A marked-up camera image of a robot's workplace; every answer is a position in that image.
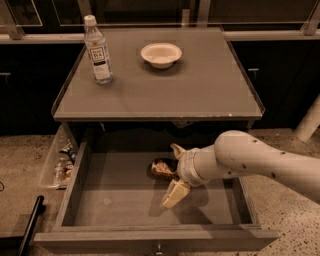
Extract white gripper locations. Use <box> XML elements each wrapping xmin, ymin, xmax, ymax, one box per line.
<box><xmin>160</xmin><ymin>143</ymin><xmax>209</xmax><ymax>209</ymax></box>

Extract orange soda can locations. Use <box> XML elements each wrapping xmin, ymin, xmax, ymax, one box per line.
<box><xmin>151</xmin><ymin>158</ymin><xmax>179</xmax><ymax>180</ymax></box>

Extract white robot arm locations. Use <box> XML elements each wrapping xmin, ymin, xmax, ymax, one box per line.
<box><xmin>161</xmin><ymin>130</ymin><xmax>320</xmax><ymax>209</ymax></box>

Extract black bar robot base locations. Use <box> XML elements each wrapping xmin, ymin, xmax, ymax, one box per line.
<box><xmin>0</xmin><ymin>195</ymin><xmax>46</xmax><ymax>256</ymax></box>

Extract open grey top drawer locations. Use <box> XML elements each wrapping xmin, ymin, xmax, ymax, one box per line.
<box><xmin>34</xmin><ymin>129</ymin><xmax>278</xmax><ymax>254</ymax></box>

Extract grey cabinet with counter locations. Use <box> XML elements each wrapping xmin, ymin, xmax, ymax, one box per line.
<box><xmin>52</xmin><ymin>27</ymin><xmax>264</xmax><ymax>124</ymax></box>

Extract snack items in bin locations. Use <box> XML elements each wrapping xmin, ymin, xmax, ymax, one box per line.
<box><xmin>54</xmin><ymin>142</ymin><xmax>77</xmax><ymax>184</ymax></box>

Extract white paper bowl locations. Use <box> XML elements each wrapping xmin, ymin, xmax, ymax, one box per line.
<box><xmin>140</xmin><ymin>43</ymin><xmax>182</xmax><ymax>69</ymax></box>

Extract clear plastic storage bin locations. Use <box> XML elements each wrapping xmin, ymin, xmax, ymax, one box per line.
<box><xmin>39</xmin><ymin>125</ymin><xmax>78</xmax><ymax>190</ymax></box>

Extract clear plastic water bottle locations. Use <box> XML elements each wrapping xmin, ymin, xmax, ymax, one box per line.
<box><xmin>84</xmin><ymin>15</ymin><xmax>112</xmax><ymax>84</ymax></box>

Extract metal drawer handle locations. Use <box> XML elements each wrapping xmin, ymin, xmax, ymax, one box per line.
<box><xmin>154</xmin><ymin>243</ymin><xmax>164</xmax><ymax>256</ymax></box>

